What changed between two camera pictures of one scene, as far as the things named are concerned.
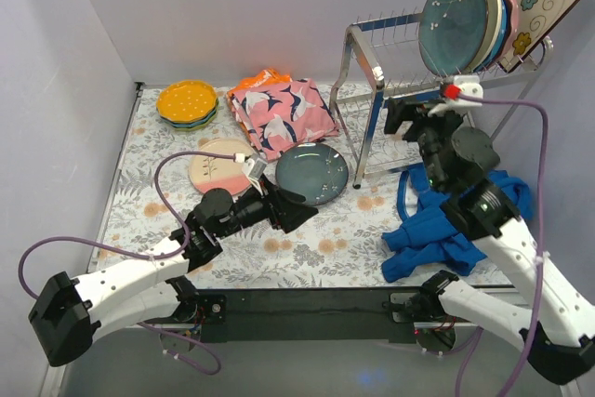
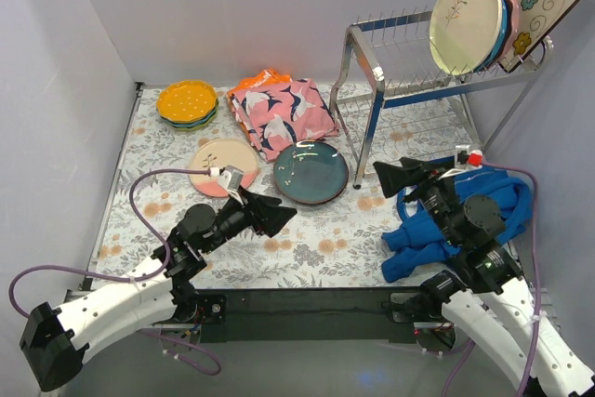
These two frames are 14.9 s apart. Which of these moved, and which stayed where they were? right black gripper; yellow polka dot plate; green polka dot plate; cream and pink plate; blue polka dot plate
Moved: right black gripper
Stayed: cream and pink plate; blue polka dot plate; green polka dot plate; yellow polka dot plate
